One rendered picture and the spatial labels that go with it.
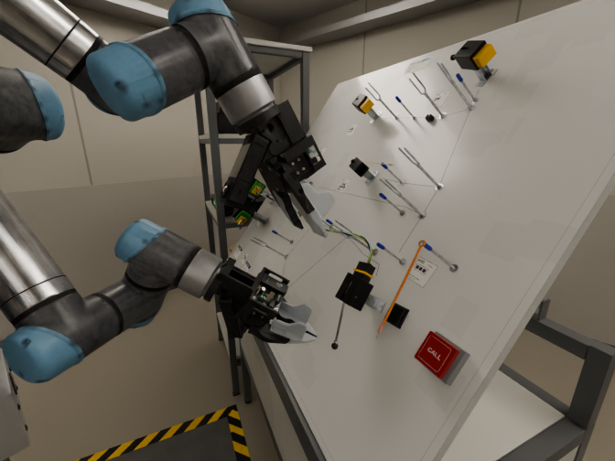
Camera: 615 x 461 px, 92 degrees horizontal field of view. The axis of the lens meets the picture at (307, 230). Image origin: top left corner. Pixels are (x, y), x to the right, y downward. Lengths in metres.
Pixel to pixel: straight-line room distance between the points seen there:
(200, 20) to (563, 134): 0.58
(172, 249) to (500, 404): 0.84
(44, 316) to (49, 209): 2.36
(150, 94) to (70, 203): 2.50
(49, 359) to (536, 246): 0.67
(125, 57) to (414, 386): 0.59
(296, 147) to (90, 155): 2.51
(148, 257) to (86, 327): 0.12
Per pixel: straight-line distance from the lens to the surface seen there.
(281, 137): 0.47
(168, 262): 0.50
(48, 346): 0.49
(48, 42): 0.52
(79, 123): 2.88
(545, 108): 0.73
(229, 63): 0.44
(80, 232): 2.92
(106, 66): 0.39
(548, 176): 0.62
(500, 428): 0.92
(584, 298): 2.90
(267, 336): 0.53
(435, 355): 0.52
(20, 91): 0.70
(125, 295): 0.55
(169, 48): 0.41
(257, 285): 0.49
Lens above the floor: 1.42
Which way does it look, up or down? 17 degrees down
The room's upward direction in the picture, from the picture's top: straight up
